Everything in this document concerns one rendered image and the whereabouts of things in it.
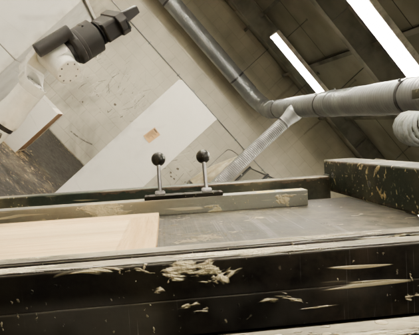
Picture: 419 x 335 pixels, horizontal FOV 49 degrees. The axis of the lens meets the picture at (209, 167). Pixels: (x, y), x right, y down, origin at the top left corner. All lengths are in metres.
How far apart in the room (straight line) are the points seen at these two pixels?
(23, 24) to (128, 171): 2.01
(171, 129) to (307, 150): 5.43
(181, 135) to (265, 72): 5.01
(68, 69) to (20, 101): 0.14
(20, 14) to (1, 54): 0.30
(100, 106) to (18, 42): 5.88
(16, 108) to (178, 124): 3.77
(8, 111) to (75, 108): 8.17
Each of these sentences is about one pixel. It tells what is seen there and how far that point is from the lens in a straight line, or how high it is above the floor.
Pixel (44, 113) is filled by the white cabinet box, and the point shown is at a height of 0.60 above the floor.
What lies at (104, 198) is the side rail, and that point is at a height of 1.21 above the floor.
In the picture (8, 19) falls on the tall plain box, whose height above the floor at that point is 1.25.
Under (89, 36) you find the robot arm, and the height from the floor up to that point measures 1.49.
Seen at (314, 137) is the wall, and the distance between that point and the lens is 9.96.
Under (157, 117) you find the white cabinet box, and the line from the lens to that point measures 4.89.
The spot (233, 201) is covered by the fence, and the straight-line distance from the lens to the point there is 1.17.
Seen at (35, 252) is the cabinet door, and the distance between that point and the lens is 0.79.
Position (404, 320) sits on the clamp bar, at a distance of 0.28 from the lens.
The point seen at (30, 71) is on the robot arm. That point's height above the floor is 1.33.
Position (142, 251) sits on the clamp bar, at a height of 1.36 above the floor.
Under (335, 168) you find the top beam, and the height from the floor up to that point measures 1.78.
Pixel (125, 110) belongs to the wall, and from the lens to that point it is 9.30.
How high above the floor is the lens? 1.45
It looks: 2 degrees up
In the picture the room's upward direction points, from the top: 47 degrees clockwise
